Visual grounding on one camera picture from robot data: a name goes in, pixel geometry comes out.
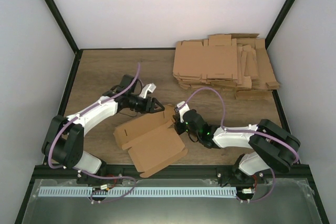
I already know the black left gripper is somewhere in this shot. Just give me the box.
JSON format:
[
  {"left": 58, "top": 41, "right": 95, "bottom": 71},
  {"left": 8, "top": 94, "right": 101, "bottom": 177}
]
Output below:
[{"left": 128, "top": 94, "right": 165, "bottom": 114}]

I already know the cardboard box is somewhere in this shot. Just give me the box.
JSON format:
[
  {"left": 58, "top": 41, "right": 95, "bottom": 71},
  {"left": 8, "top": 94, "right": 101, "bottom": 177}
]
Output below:
[{"left": 113, "top": 104, "right": 188, "bottom": 178}]

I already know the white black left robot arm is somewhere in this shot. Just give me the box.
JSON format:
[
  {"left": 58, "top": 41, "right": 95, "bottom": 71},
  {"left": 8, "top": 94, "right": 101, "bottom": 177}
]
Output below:
[{"left": 41, "top": 74, "right": 165, "bottom": 184}]

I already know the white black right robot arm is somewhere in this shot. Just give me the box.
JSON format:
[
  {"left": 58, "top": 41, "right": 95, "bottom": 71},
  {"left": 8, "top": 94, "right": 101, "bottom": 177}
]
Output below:
[{"left": 174, "top": 109, "right": 300, "bottom": 184}]

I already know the stack of flat cardboard blanks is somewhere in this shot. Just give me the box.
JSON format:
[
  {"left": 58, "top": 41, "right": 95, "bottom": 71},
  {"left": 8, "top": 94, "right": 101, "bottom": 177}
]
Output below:
[{"left": 173, "top": 34, "right": 280, "bottom": 100}]

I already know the grey metal front plate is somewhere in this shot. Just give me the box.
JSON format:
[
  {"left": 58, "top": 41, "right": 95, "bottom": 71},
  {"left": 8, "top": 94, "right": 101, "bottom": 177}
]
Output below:
[{"left": 22, "top": 179, "right": 322, "bottom": 223}]

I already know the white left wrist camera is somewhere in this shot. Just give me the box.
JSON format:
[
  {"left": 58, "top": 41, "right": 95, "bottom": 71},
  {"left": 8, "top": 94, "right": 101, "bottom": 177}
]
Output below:
[{"left": 139, "top": 83, "right": 156, "bottom": 99}]

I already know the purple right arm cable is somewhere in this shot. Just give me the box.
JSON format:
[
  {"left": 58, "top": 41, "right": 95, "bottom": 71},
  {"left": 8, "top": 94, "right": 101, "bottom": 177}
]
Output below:
[{"left": 185, "top": 87, "right": 300, "bottom": 204}]

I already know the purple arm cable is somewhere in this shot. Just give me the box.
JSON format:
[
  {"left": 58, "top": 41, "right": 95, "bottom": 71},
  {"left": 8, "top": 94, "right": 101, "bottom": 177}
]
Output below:
[
  {"left": 185, "top": 87, "right": 300, "bottom": 204},
  {"left": 48, "top": 62, "right": 137, "bottom": 205}
]

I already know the light blue slotted cable duct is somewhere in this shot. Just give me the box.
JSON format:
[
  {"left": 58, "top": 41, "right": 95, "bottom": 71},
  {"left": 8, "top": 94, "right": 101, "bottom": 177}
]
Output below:
[{"left": 38, "top": 186, "right": 237, "bottom": 198}]

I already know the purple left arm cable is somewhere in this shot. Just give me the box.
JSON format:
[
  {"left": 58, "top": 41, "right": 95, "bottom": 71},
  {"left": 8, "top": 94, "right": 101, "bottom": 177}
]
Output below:
[{"left": 48, "top": 62, "right": 137, "bottom": 205}]

